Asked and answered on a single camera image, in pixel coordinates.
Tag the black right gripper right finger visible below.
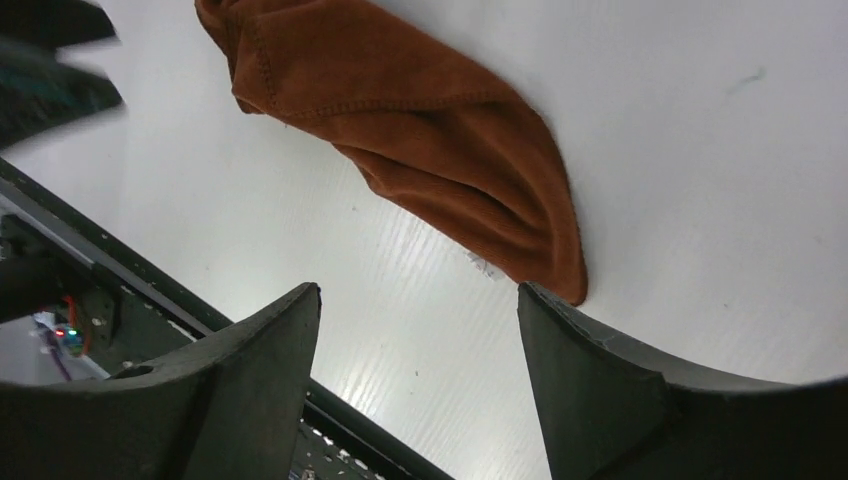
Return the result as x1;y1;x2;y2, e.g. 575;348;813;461
518;283;847;479

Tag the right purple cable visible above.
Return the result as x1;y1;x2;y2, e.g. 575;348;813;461
36;324;74;384

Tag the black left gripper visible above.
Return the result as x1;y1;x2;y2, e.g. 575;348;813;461
1;0;124;149

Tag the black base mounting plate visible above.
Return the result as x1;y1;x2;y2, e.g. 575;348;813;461
1;162;444;479

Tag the brown towel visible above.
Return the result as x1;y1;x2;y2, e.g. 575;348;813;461
195;1;589;306

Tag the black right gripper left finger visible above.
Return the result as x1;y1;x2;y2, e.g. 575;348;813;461
1;283;321;479

